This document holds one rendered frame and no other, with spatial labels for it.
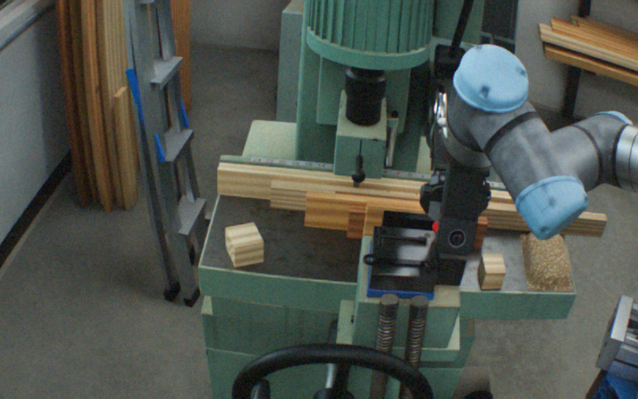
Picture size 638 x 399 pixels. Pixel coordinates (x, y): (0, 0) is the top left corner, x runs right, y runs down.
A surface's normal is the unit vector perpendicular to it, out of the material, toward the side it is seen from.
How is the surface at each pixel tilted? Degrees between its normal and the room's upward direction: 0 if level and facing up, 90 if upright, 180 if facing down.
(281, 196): 90
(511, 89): 30
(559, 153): 21
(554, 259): 14
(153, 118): 82
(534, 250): 42
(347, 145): 90
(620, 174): 109
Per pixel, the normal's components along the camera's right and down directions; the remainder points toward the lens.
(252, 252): 0.36, 0.58
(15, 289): 0.07, -0.79
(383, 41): 0.11, 0.61
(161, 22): -0.11, 0.60
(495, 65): 0.01, -0.39
